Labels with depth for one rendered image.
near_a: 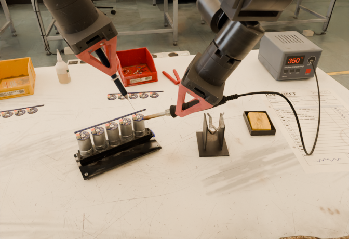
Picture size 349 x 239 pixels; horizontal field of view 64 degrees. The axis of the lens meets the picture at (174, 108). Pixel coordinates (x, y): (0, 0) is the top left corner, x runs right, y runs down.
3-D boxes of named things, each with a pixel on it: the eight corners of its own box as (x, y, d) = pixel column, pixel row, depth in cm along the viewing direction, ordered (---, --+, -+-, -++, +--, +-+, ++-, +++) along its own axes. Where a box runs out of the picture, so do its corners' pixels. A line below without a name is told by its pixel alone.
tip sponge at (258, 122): (275, 135, 61) (276, 130, 60) (250, 135, 61) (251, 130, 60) (265, 115, 67) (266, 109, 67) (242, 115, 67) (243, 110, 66)
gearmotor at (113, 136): (122, 146, 57) (120, 127, 54) (111, 150, 56) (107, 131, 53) (118, 139, 58) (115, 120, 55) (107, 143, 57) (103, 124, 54)
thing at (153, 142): (146, 131, 62) (146, 128, 62) (162, 151, 57) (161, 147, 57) (74, 158, 56) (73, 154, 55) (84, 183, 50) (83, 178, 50)
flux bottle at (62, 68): (74, 79, 82) (66, 48, 76) (65, 85, 79) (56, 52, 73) (65, 77, 83) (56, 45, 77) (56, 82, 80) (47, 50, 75)
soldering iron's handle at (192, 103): (173, 120, 52) (239, 105, 47) (168, 109, 51) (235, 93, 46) (176, 113, 54) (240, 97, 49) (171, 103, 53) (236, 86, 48)
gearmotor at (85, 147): (95, 156, 54) (91, 136, 51) (83, 161, 53) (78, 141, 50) (92, 149, 56) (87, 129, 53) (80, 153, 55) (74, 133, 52)
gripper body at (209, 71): (180, 85, 43) (206, 49, 39) (192, 58, 51) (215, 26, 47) (215, 108, 44) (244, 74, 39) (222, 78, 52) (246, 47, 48)
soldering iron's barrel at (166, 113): (144, 123, 55) (172, 117, 52) (140, 117, 54) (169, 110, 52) (146, 119, 56) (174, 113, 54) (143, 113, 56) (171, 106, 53)
